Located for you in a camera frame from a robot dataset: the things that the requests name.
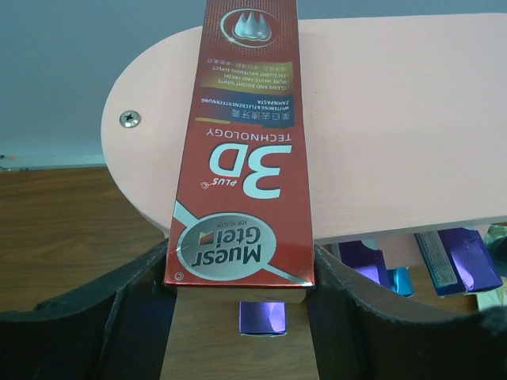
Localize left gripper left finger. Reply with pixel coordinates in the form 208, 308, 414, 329
1, 241, 176, 379

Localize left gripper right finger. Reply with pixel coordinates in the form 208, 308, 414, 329
306, 245, 506, 379

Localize purple toothpaste box with label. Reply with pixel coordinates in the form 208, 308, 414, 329
338, 239, 391, 288

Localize red toothpaste box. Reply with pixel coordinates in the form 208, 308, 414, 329
164, 1, 315, 303

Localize pink three-tier shelf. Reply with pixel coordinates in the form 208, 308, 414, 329
101, 13, 506, 266

